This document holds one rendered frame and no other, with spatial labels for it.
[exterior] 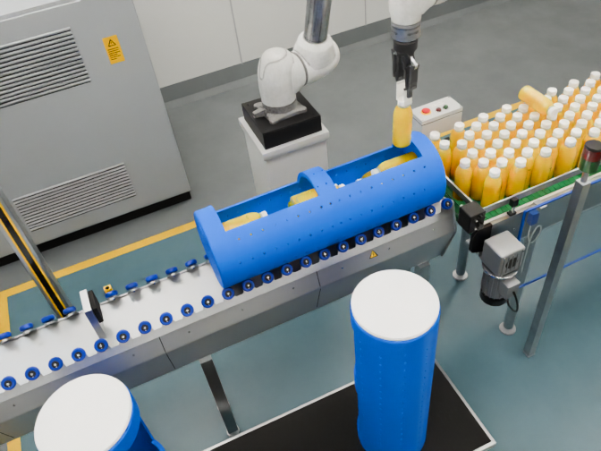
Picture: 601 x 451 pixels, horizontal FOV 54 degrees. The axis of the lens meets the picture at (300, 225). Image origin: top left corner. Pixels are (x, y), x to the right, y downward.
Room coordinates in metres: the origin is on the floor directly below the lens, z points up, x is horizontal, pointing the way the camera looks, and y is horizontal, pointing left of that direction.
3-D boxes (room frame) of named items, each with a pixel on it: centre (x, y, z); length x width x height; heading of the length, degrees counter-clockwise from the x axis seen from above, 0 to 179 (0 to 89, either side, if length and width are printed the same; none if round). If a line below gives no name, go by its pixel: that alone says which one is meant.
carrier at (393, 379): (1.12, -0.26, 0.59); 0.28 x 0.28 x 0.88
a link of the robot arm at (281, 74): (2.23, 0.01, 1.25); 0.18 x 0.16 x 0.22; 122
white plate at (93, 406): (0.87, 0.69, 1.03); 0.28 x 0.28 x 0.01
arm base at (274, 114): (2.22, 0.04, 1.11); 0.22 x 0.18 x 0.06; 115
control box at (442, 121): (2.04, -0.63, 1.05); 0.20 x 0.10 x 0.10; 109
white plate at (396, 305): (1.12, -0.26, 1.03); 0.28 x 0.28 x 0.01
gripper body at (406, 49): (1.65, -0.40, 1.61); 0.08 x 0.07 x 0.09; 19
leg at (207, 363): (1.29, 0.44, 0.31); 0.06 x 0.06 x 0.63; 19
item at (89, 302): (1.27, 0.73, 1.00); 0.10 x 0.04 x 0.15; 19
